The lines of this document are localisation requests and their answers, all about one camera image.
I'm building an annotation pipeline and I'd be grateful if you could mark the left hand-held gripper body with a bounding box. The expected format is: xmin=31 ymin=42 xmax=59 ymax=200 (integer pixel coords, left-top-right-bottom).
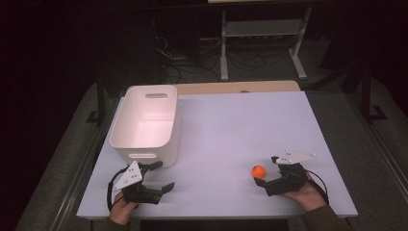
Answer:
xmin=112 ymin=160 xmax=163 ymax=206

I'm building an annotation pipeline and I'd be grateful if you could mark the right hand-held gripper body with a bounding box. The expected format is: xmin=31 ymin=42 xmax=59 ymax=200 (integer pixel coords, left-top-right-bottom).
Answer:
xmin=265 ymin=148 xmax=317 ymax=197

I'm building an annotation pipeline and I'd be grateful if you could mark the orange ball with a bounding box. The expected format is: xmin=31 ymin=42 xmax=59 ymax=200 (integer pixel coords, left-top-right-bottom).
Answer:
xmin=251 ymin=165 xmax=268 ymax=180

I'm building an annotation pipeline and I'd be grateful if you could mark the white plastic bin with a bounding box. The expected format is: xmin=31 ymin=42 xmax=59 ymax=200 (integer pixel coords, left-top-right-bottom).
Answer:
xmin=109 ymin=84 xmax=183 ymax=168

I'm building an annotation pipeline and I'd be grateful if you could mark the person's right hand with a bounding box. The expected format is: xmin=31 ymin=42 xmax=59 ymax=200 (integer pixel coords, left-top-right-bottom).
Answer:
xmin=281 ymin=172 xmax=329 ymax=214

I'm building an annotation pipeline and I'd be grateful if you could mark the person's left hand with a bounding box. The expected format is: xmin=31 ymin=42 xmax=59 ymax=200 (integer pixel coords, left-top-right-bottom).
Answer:
xmin=108 ymin=192 xmax=140 ymax=226

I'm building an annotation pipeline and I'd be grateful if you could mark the black stand leg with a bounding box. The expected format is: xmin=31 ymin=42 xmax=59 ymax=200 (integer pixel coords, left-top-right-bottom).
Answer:
xmin=85 ymin=75 xmax=108 ymax=127
xmin=359 ymin=62 xmax=389 ymax=123

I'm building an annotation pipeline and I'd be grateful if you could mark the white metal stand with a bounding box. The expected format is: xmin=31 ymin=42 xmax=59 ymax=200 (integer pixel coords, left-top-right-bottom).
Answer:
xmin=219 ymin=6 xmax=314 ymax=82

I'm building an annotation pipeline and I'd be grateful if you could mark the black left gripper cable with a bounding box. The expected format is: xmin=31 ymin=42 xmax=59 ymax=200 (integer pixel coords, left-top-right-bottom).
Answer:
xmin=106 ymin=167 xmax=130 ymax=214

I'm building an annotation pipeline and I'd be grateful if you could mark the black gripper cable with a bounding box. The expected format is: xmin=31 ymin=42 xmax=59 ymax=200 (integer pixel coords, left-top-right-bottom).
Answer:
xmin=106 ymin=167 xmax=130 ymax=214
xmin=304 ymin=168 xmax=331 ymax=206

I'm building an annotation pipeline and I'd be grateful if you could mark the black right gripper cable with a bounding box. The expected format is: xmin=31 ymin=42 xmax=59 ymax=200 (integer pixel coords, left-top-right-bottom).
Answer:
xmin=304 ymin=168 xmax=331 ymax=206

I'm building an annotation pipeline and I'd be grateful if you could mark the metal floor rail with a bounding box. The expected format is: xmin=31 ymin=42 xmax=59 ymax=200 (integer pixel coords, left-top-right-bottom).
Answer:
xmin=47 ymin=105 xmax=112 ymax=231
xmin=347 ymin=92 xmax=408 ymax=196

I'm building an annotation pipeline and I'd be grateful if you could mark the tangle of black floor cables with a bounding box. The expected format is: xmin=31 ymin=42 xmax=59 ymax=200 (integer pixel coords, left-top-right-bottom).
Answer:
xmin=153 ymin=34 xmax=268 ymax=84

